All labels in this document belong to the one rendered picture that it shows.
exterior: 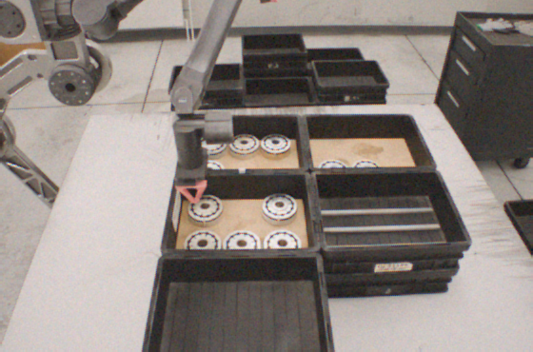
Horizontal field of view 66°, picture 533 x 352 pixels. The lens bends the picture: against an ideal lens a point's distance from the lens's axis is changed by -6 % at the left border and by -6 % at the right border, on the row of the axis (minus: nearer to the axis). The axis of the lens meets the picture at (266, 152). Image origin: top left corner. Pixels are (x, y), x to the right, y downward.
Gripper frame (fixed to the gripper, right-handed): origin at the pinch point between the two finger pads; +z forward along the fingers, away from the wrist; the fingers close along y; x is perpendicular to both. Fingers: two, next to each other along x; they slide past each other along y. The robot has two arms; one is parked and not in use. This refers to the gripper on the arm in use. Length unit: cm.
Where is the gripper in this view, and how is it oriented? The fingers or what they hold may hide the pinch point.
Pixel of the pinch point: (195, 190)
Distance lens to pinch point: 106.5
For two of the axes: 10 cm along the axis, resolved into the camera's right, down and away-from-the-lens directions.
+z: 0.1, 7.7, 6.3
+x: -10.0, 0.3, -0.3
